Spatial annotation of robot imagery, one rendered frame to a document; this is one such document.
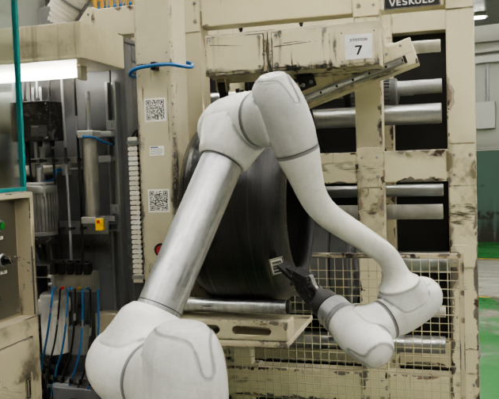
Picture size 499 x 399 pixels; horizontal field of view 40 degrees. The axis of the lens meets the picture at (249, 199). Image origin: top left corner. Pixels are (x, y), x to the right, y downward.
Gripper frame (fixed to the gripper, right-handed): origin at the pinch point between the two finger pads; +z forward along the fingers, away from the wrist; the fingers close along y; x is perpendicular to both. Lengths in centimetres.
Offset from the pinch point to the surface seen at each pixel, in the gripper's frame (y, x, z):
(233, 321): 19.3, -15.0, 12.8
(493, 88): 358, 670, 584
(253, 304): 16.2, -7.6, 12.2
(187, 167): -24.4, -10.7, 32.2
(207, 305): 16.8, -18.7, 21.5
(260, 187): -20.6, 2.1, 12.9
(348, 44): -36, 58, 46
